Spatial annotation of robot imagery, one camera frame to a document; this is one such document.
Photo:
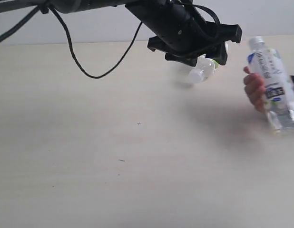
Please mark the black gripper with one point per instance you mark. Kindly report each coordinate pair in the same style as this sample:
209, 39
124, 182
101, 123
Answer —
186, 50

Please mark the lime label clear bottle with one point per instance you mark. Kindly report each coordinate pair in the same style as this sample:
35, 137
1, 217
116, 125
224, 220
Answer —
204, 69

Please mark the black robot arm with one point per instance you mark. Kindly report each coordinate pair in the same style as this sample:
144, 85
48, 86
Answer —
93, 26

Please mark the person's open hand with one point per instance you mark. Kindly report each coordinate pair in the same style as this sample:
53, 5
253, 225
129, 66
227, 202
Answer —
254, 87

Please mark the clear bottle white blue label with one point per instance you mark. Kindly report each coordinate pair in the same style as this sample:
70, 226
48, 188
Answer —
278, 99

